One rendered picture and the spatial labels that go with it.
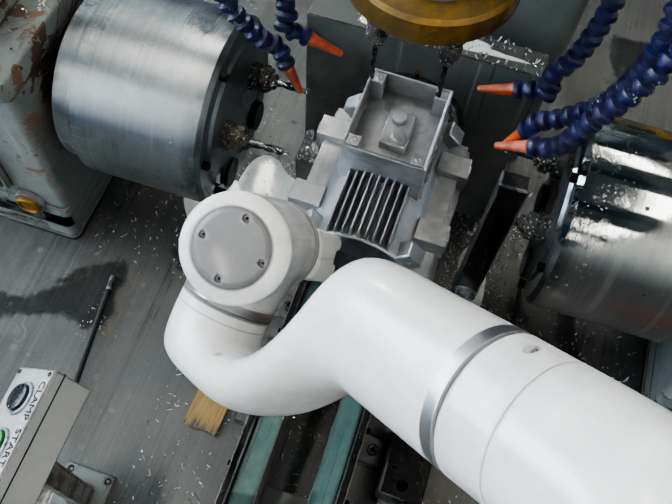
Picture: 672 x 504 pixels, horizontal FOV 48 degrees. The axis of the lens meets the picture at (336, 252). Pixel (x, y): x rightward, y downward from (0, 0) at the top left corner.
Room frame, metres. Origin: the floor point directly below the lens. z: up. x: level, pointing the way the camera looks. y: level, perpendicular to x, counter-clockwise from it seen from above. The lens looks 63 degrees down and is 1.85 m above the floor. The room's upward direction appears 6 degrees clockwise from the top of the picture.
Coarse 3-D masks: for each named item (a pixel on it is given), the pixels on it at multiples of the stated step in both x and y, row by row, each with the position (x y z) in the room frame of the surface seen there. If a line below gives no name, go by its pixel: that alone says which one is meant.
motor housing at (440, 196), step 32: (320, 160) 0.52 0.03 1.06; (352, 192) 0.47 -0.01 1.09; (384, 192) 0.47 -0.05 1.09; (448, 192) 0.50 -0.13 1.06; (352, 224) 0.41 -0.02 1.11; (384, 224) 0.43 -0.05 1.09; (416, 224) 0.44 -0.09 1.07; (448, 224) 0.47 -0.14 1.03; (352, 256) 0.46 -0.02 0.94; (384, 256) 0.46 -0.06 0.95
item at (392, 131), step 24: (384, 72) 0.60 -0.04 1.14; (384, 96) 0.59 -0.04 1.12; (408, 96) 0.59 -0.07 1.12; (432, 96) 0.59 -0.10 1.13; (360, 120) 0.55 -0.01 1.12; (384, 120) 0.56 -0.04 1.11; (408, 120) 0.55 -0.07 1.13; (432, 120) 0.56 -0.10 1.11; (360, 144) 0.50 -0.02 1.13; (384, 144) 0.52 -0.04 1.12; (408, 144) 0.52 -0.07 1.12; (432, 144) 0.51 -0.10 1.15; (360, 168) 0.49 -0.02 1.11; (384, 168) 0.48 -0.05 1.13; (408, 168) 0.47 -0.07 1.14
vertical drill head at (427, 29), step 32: (352, 0) 0.54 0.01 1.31; (384, 0) 0.52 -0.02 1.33; (416, 0) 0.53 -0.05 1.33; (448, 0) 0.53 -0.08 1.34; (480, 0) 0.54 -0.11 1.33; (512, 0) 0.54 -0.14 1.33; (384, 32) 0.55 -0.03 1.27; (416, 32) 0.50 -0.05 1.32; (448, 32) 0.50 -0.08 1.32; (480, 32) 0.52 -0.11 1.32; (448, 64) 0.53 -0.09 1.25
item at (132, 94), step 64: (128, 0) 0.66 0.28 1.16; (192, 0) 0.69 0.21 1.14; (64, 64) 0.58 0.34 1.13; (128, 64) 0.57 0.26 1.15; (192, 64) 0.57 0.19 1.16; (256, 64) 0.65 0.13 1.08; (64, 128) 0.53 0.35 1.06; (128, 128) 0.52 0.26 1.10; (192, 128) 0.51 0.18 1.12; (256, 128) 0.64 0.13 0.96; (192, 192) 0.48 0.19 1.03
